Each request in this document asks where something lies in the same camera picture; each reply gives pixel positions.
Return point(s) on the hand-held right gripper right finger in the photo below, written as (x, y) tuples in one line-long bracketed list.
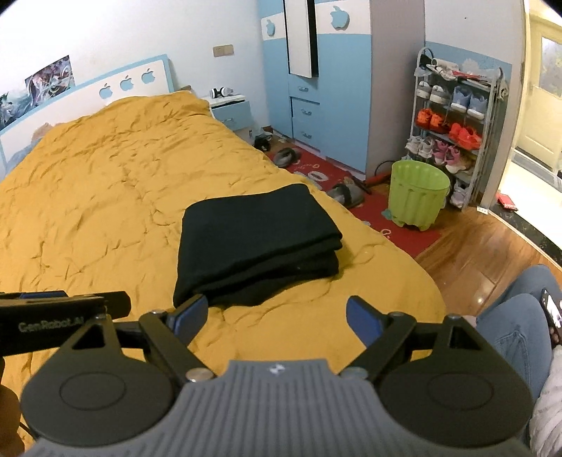
[(362, 320)]

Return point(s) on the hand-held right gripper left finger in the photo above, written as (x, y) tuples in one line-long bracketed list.
[(191, 316)]

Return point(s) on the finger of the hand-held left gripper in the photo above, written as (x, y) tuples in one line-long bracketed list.
[(44, 295), (117, 304)]

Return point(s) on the black pants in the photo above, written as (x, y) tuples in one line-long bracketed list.
[(254, 237)]

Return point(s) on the yellow bedspread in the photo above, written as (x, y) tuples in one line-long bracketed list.
[(109, 197)]

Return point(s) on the red rug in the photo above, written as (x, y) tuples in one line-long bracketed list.
[(373, 207)]

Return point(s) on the grey slipper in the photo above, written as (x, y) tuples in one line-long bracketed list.
[(286, 157), (347, 194)]

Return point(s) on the green plastic bin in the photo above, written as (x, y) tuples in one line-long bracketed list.
[(415, 197)]

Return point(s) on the red air pump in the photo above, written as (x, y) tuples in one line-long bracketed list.
[(376, 180)]

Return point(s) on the person's blue jeans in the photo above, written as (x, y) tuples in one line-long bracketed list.
[(513, 338)]

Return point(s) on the black shoe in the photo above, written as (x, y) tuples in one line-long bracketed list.
[(262, 143)]

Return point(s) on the red packet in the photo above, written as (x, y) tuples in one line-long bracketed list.
[(507, 201)]

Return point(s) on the dark phone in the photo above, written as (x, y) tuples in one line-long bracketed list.
[(552, 307)]

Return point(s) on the blue nightstand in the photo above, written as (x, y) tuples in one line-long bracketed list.
[(232, 115)]

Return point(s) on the white and blue headboard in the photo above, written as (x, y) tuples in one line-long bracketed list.
[(88, 94)]

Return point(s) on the white patterned cloth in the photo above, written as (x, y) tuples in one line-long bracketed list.
[(549, 413)]

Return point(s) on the group of assorted shoes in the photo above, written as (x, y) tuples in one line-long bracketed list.
[(465, 134)]

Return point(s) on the black and white headphones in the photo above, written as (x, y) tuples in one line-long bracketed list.
[(218, 92)]

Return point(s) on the grey shoe rack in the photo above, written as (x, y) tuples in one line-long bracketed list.
[(489, 132)]

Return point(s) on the blue and grey wardrobe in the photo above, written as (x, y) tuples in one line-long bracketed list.
[(342, 88)]

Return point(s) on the cream door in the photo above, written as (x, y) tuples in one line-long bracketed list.
[(540, 123)]

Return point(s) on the blue wall poster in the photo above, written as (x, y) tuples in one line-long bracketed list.
[(11, 110)]

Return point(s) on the purple wall poster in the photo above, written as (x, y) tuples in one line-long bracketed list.
[(50, 79)]

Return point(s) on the beige wall switch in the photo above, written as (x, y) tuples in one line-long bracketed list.
[(222, 51)]

